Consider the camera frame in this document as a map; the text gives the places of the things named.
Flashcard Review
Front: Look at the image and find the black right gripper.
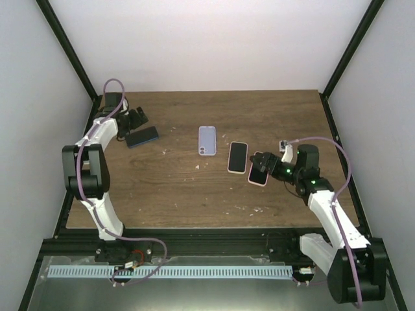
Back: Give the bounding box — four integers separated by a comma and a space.
250, 153, 302, 183

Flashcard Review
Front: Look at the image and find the blue black phone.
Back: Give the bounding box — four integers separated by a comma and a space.
125, 126, 159, 148

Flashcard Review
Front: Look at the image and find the white black phone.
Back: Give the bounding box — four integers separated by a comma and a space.
249, 165, 268, 185

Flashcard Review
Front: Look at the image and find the pink phone case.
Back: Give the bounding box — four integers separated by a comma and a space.
247, 151, 270, 187

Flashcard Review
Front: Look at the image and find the white phone case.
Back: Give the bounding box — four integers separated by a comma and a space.
227, 141, 249, 175

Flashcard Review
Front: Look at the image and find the lavender phone case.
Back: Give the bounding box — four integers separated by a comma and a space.
198, 126, 217, 156

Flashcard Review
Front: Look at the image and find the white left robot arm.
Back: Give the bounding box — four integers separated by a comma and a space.
62, 92, 148, 262

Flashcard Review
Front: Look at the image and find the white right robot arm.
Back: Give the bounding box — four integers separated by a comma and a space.
250, 144, 387, 307

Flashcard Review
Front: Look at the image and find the grey metal front plate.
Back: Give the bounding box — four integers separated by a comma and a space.
27, 255, 399, 311

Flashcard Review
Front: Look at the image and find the black left frame post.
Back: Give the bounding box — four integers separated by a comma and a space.
36, 0, 98, 101

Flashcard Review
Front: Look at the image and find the black frame post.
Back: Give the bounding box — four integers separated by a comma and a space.
36, 0, 98, 101
320, 0, 386, 98

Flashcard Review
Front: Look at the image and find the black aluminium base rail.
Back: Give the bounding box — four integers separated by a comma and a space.
41, 227, 383, 263

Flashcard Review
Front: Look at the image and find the light blue slotted cable duct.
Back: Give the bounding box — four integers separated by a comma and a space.
47, 265, 293, 280

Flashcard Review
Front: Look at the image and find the black right frame post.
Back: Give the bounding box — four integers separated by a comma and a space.
320, 0, 386, 98

